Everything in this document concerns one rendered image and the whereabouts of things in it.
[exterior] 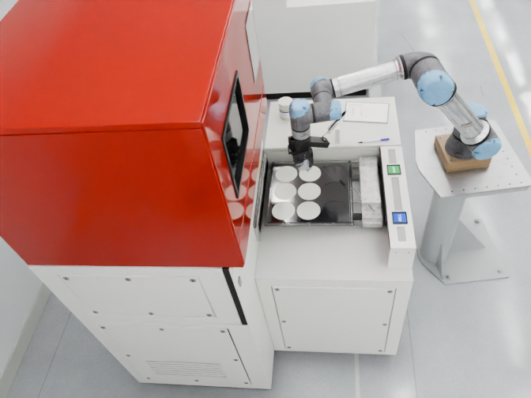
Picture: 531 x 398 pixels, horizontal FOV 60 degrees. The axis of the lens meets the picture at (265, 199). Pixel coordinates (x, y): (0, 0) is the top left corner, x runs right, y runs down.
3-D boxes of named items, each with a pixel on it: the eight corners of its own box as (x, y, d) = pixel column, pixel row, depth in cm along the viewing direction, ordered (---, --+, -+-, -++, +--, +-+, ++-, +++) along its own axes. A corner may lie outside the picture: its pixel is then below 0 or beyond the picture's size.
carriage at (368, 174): (362, 227, 194) (363, 223, 192) (359, 165, 217) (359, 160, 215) (382, 227, 193) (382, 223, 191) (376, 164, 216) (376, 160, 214)
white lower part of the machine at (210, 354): (142, 388, 248) (77, 321, 186) (175, 258, 300) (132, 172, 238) (273, 396, 237) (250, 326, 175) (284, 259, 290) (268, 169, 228)
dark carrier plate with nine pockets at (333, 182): (267, 223, 196) (267, 222, 196) (273, 164, 218) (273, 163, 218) (349, 223, 191) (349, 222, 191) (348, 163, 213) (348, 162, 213)
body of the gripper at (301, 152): (288, 155, 193) (285, 133, 184) (306, 148, 194) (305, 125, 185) (295, 166, 188) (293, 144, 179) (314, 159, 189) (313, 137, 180)
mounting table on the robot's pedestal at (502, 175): (488, 138, 240) (495, 119, 230) (525, 204, 211) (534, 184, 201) (401, 150, 242) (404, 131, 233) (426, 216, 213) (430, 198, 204)
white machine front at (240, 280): (242, 324, 176) (221, 269, 146) (262, 169, 228) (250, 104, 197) (250, 324, 175) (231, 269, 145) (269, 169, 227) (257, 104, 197)
